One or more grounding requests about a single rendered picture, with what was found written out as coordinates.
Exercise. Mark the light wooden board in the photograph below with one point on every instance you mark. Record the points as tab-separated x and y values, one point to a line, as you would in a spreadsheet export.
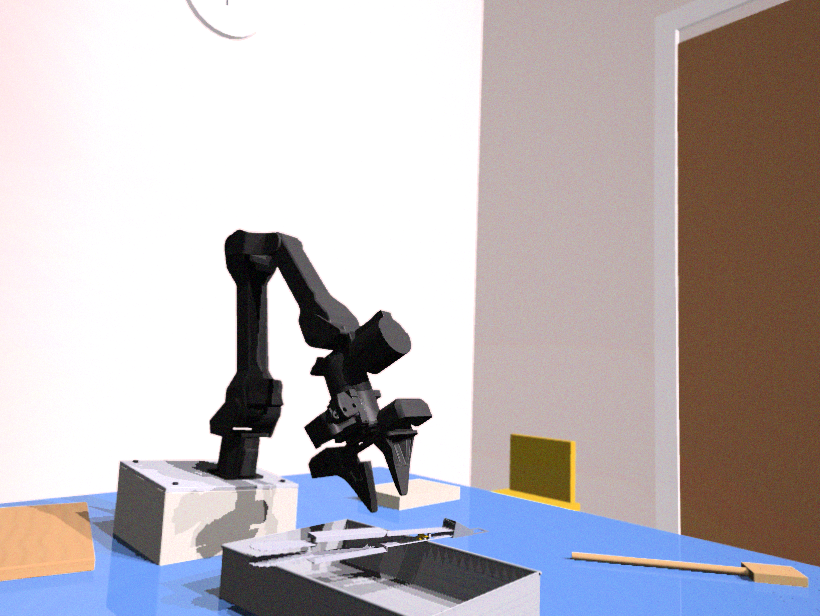
45	540

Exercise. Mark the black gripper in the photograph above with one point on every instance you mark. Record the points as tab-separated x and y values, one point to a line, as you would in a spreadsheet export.
389	430

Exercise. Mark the grey roasting tin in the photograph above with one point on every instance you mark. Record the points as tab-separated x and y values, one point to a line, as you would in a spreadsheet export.
417	579

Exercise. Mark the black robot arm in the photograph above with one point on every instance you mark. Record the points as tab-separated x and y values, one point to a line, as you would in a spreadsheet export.
254	399

